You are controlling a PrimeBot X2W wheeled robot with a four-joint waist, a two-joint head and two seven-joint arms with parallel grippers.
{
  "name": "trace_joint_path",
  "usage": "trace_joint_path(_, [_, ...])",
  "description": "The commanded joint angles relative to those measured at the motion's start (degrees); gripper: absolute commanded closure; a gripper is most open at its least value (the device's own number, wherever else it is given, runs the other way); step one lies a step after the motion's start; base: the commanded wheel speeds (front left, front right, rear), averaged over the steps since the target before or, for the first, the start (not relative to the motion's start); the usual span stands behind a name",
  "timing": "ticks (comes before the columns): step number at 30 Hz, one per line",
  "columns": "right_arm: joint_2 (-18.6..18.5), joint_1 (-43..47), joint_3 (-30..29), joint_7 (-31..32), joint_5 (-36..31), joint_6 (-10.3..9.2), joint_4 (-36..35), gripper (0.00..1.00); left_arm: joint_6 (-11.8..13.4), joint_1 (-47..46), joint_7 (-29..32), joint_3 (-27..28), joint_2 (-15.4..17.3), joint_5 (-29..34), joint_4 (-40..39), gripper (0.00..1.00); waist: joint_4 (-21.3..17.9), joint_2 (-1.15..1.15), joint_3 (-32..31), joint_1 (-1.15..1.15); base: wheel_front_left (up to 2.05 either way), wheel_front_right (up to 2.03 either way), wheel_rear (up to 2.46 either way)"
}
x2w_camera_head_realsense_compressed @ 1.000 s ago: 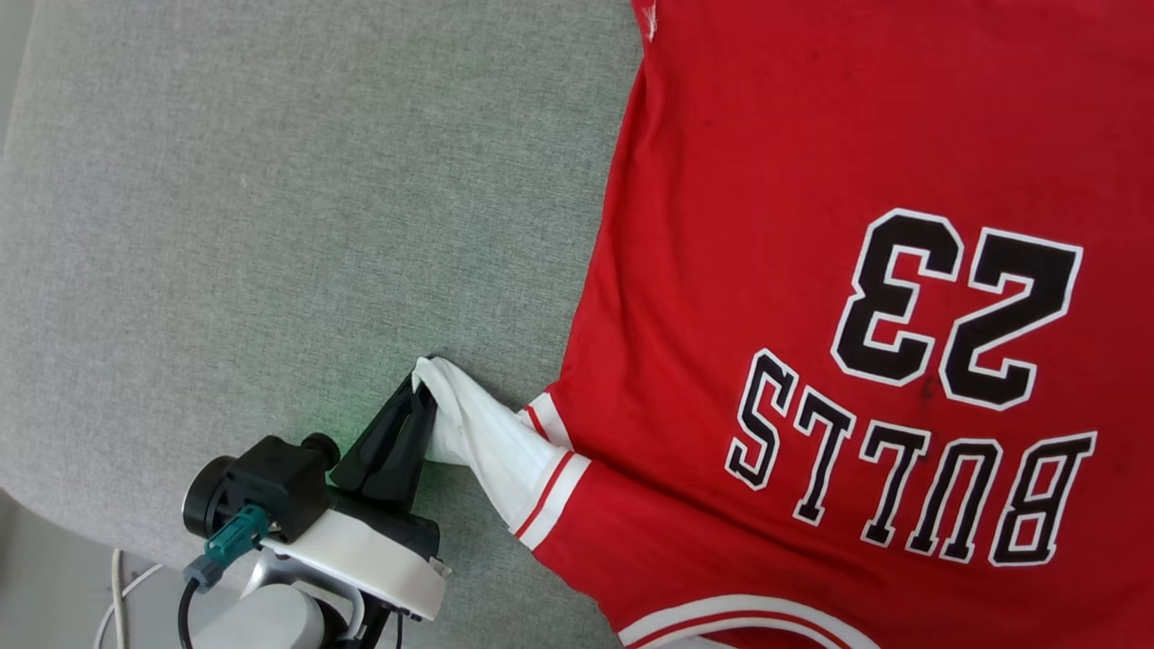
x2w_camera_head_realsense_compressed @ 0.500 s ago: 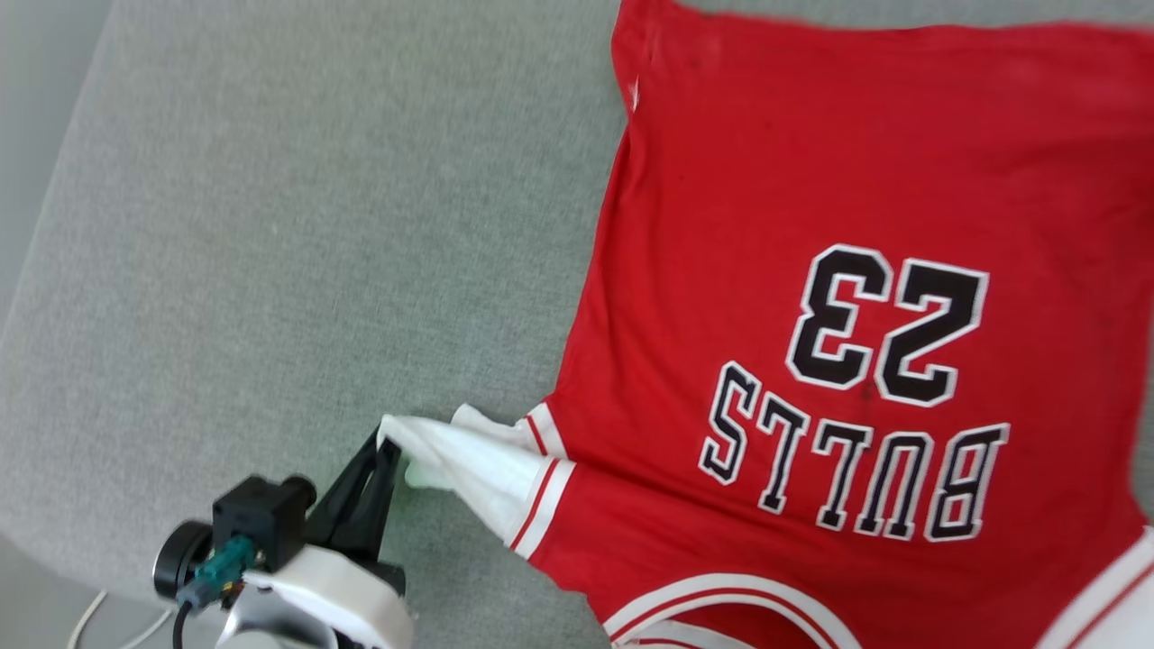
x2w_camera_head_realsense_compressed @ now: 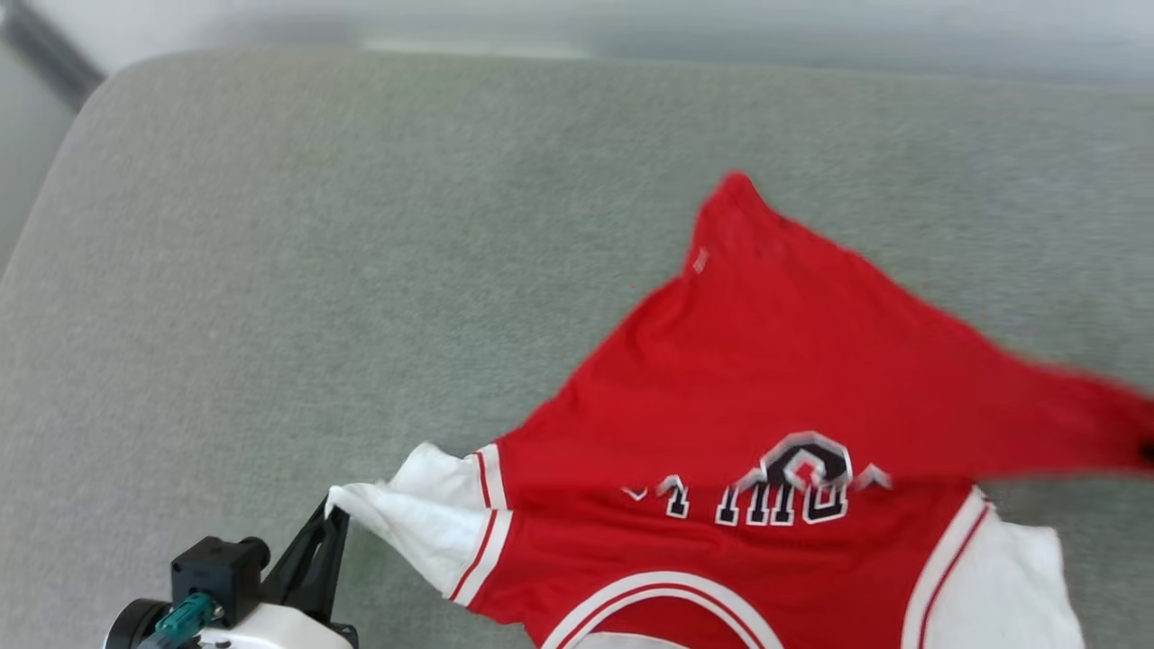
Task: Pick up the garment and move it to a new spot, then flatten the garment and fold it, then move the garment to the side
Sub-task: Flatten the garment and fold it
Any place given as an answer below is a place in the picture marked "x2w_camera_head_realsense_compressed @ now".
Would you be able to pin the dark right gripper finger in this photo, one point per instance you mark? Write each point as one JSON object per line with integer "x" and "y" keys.
{"x": 1148, "y": 451}

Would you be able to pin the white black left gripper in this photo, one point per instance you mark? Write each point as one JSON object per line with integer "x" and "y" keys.
{"x": 270, "y": 631}

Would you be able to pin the red basketball jersey white sleeves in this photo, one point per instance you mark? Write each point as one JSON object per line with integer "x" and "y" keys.
{"x": 775, "y": 433}

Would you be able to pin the grey fabric sofa cushion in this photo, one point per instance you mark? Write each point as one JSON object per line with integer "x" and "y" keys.
{"x": 379, "y": 270}

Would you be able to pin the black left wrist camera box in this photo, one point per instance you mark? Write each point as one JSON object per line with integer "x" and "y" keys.
{"x": 219, "y": 572}

